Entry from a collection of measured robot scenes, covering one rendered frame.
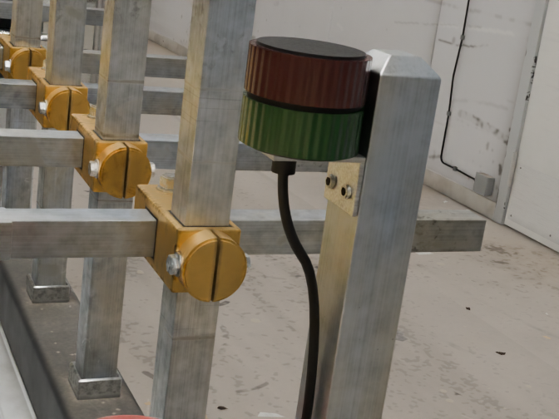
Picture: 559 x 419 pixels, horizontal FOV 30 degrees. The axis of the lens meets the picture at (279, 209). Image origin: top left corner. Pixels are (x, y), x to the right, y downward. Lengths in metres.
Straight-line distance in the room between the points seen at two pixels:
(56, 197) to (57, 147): 0.24
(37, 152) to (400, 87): 0.58
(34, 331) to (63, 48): 0.33
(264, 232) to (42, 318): 0.48
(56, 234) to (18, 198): 0.74
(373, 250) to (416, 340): 2.65
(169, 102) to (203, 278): 0.59
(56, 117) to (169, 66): 0.40
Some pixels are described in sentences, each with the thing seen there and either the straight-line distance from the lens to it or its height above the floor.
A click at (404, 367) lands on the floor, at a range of 2.98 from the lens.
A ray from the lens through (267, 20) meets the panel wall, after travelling 6.56.
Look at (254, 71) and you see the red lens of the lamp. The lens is 0.49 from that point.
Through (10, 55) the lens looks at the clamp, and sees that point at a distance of 1.47.
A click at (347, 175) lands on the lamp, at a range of 0.53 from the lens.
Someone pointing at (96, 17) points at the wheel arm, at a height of 0.95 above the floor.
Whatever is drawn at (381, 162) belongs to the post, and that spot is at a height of 1.09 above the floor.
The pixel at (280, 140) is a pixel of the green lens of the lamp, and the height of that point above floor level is 1.10.
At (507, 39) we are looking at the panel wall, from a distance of 4.59.
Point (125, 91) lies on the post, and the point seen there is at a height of 1.02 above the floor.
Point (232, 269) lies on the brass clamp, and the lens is 0.76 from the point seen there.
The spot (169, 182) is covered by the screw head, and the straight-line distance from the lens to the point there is 0.85.
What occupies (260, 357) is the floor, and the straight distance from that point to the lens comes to 2.90.
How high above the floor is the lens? 1.21
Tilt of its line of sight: 16 degrees down
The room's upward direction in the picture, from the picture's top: 8 degrees clockwise
